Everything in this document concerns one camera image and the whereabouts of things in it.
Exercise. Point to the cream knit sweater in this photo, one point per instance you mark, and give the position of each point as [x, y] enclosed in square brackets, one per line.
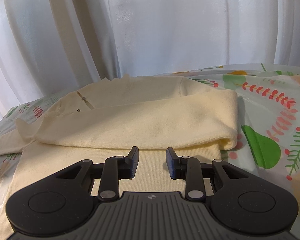
[108, 118]

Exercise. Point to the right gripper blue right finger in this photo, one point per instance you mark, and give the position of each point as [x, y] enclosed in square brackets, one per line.
[180, 166]

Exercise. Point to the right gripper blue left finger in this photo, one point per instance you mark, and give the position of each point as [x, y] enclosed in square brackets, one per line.
[124, 166]

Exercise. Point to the floral bed sheet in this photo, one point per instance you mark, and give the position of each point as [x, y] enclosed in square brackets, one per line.
[268, 126]

